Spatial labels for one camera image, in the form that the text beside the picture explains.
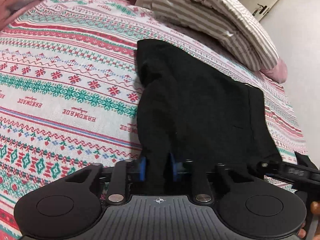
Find black pants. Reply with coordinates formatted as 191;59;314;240
136;39;281;195

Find person right hand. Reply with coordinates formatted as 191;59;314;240
298;202;320;240

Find patterned nordic bed sheet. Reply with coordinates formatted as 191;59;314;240
1;0;308;239

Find striped beige folded blanket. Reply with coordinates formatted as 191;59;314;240
134;0;281;72

